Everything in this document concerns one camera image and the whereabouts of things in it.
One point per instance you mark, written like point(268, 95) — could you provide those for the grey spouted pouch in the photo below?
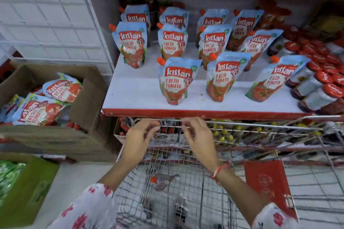
point(164, 181)

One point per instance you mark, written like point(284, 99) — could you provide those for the brown cardboard box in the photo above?
point(80, 135)

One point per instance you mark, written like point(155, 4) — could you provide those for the yellow packet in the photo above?
point(329, 23)

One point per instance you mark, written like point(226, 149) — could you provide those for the row of yellow-capped bottles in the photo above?
point(236, 129)

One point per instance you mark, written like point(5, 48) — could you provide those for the white floral shirt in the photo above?
point(88, 210)

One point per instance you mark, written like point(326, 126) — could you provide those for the heap of green packets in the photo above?
point(9, 180)

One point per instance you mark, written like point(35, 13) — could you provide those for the green cardboard box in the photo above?
point(29, 196)

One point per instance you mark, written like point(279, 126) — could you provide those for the person's left thumb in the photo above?
point(156, 134)

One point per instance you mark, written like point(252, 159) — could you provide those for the person's left hand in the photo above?
point(138, 143)

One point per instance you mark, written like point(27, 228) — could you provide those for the person's right thumb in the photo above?
point(187, 131)

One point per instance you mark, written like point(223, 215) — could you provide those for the cluster of red packets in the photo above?
point(272, 14)

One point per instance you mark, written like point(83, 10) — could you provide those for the red sign plate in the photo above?
point(268, 183)

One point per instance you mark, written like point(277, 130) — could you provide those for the person's right forearm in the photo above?
point(239, 191)

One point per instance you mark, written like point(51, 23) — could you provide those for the rows of blue ketchup pouches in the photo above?
point(176, 81)

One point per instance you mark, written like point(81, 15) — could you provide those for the row of red-lidded jars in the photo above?
point(322, 75)

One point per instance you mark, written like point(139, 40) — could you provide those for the blue tomato sauce pouch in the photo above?
point(64, 89)
point(10, 108)
point(40, 110)

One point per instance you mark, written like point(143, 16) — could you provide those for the red and white shelf unit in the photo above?
point(134, 94)

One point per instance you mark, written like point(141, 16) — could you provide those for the person's left forearm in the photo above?
point(121, 173)

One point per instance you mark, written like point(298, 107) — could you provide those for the person's right hand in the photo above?
point(203, 143)

